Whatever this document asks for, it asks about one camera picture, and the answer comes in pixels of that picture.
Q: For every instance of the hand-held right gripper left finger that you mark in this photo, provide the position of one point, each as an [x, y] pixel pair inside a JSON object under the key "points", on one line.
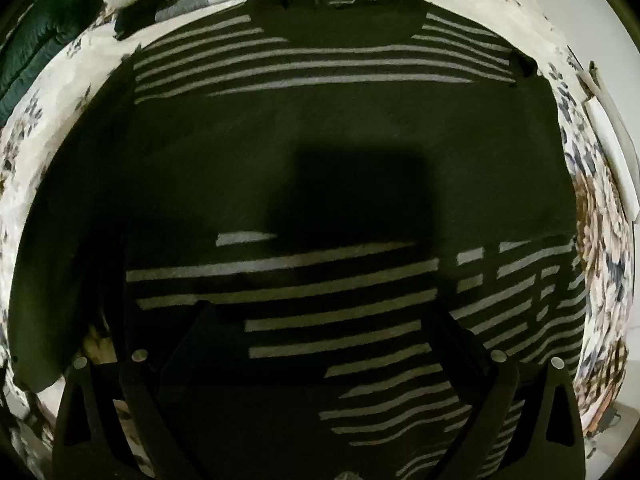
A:
{"points": [[196, 327]]}

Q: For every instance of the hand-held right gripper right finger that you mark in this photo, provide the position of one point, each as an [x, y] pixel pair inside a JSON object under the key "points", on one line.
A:
{"points": [[444, 332]]}

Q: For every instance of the white panel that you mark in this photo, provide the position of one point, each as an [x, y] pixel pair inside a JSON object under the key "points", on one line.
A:
{"points": [[607, 130]]}

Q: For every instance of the floral bed sheet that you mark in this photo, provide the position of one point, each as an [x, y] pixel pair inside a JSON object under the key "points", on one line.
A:
{"points": [[60, 95]]}

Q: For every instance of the dark striped sweater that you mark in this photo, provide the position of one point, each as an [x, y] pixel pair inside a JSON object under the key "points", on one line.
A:
{"points": [[350, 125]]}

